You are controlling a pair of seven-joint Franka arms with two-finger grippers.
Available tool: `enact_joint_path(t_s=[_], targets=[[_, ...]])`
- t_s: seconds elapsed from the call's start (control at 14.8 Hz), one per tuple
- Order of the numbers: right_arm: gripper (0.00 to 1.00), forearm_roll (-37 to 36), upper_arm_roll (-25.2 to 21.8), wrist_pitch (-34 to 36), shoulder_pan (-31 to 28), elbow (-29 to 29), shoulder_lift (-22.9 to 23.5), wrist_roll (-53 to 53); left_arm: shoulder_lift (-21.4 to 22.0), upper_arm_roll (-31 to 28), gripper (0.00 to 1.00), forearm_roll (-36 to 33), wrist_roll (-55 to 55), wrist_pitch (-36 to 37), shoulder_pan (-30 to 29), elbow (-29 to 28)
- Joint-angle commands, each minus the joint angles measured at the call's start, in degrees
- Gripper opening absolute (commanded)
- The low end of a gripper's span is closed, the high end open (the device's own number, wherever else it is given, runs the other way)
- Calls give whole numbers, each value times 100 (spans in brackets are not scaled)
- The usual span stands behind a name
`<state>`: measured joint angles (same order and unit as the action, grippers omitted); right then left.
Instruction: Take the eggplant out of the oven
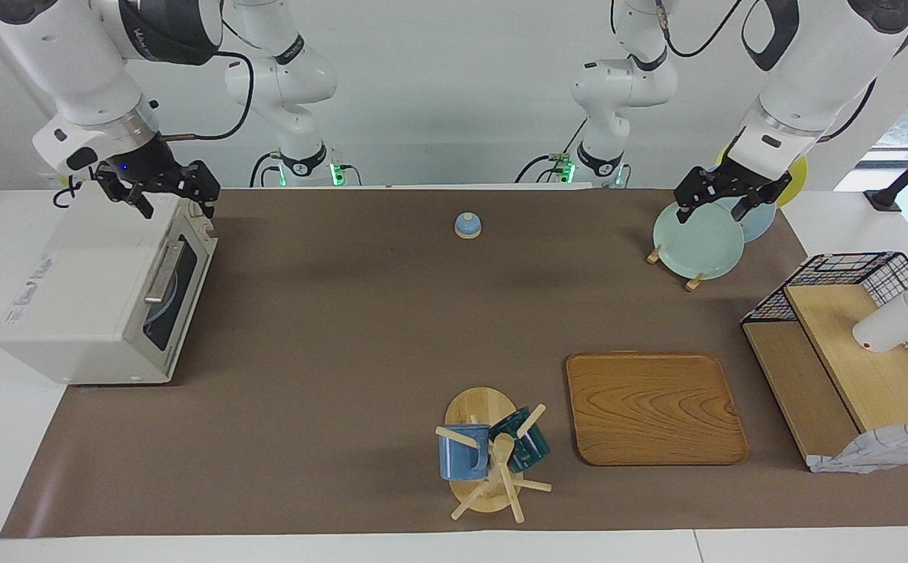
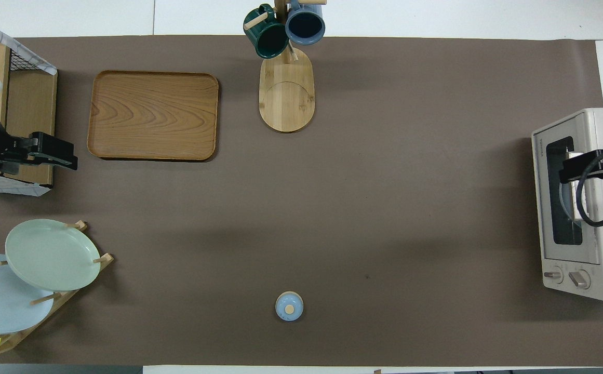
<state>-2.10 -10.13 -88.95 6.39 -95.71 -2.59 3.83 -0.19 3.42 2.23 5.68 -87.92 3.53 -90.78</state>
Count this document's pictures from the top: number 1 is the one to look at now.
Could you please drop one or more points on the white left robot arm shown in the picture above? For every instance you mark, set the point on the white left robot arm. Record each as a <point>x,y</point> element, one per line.
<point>813,70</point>

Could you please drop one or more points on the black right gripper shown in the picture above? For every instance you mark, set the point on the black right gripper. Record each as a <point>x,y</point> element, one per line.
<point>152,168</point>

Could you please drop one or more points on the grey patterned cloth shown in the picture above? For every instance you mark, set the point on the grey patterned cloth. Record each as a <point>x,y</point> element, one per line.
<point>876,450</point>

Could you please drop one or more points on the small light blue plate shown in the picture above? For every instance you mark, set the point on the small light blue plate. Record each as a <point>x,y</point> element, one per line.
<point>166,301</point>

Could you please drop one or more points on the wooden plate rack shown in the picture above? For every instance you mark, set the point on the wooden plate rack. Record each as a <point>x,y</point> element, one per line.
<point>694,282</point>

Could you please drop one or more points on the cream toaster oven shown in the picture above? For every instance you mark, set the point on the cream toaster oven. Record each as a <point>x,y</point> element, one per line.
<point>70,297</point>

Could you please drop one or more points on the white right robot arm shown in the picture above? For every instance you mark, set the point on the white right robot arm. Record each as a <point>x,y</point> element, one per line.
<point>70,55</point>

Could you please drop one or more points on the wooden mug tree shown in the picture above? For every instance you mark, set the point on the wooden mug tree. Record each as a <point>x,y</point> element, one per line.
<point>481,407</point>

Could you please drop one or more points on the wooden serving tray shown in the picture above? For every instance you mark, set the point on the wooden serving tray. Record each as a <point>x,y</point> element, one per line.
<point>657,407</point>

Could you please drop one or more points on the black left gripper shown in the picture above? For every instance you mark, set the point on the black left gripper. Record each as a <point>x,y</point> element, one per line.
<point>731,181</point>

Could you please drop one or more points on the yellow plate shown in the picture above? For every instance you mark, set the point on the yellow plate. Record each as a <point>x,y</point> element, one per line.
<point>796,184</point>

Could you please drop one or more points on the white cup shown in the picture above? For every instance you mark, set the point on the white cup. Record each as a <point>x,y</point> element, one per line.
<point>891,324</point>

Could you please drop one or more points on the dark green mug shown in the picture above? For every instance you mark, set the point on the dark green mug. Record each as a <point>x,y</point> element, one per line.
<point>530,450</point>

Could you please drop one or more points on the blue lid with wooden knob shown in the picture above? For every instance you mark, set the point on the blue lid with wooden knob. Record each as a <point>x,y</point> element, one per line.
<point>468,227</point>

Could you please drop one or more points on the brown table mat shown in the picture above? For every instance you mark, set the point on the brown table mat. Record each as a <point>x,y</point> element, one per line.
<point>344,352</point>

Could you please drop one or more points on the blue mug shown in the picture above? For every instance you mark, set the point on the blue mug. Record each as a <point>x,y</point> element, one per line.
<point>457,461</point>

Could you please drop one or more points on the glass oven door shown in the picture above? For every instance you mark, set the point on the glass oven door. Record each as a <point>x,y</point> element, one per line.
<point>188,313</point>

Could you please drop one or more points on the large light blue plate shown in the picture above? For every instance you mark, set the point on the large light blue plate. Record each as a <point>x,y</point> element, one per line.
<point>762,223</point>

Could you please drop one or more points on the pale green plate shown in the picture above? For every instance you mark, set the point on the pale green plate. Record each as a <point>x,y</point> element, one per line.
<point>696,242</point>

